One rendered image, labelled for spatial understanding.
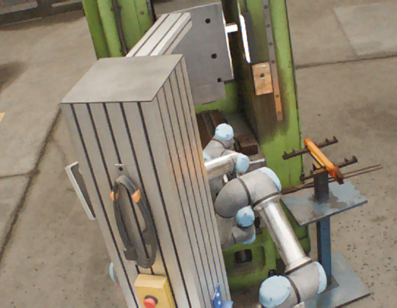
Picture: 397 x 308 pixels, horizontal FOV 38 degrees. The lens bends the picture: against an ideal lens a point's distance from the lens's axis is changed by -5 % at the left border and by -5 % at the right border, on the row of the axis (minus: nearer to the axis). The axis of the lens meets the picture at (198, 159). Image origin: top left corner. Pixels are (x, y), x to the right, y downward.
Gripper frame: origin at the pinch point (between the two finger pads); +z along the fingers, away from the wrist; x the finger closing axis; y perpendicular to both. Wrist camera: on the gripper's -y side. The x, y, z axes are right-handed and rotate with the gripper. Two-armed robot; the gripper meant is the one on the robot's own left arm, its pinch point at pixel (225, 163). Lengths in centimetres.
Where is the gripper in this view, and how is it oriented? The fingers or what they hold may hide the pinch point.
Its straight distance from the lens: 293.1
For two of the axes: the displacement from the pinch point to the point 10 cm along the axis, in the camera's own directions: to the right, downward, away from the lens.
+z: 0.6, 4.6, 8.9
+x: 9.7, -2.3, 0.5
